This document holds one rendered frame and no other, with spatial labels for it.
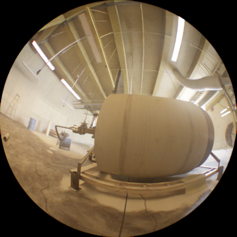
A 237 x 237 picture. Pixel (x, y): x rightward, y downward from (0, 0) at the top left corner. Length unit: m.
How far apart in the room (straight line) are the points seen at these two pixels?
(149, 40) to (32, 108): 11.07
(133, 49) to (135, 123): 5.99
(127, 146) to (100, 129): 0.36
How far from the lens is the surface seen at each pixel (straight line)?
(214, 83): 4.24
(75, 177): 0.98
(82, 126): 1.96
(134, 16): 6.19
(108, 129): 0.88
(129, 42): 6.31
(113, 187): 0.95
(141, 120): 0.87
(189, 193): 1.30
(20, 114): 8.87
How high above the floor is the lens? 0.65
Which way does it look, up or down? 20 degrees up
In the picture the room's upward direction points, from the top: 9 degrees clockwise
